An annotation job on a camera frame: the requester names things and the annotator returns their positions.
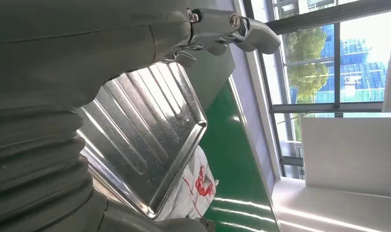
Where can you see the aluminium conveyor frame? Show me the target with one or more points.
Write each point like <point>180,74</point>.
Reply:
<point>253,150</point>

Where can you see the dark window frame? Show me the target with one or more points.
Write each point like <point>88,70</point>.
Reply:
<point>336,64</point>

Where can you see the blue glass building outside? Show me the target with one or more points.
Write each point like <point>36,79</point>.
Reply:
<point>361,80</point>

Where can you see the large white board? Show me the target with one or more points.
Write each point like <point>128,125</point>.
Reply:
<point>349,153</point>

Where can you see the grey red-print mailer package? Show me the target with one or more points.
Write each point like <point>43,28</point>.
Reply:
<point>189,192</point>

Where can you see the bright green conveyor belt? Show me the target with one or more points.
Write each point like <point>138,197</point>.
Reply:
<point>233,160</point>

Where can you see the dark green table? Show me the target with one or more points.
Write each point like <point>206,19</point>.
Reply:
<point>211,80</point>

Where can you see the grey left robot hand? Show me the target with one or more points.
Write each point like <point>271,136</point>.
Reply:
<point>70,48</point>

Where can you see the green tree outside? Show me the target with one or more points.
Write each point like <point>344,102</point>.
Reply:
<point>305,76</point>

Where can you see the steel scale pan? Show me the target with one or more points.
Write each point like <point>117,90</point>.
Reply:
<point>144,128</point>

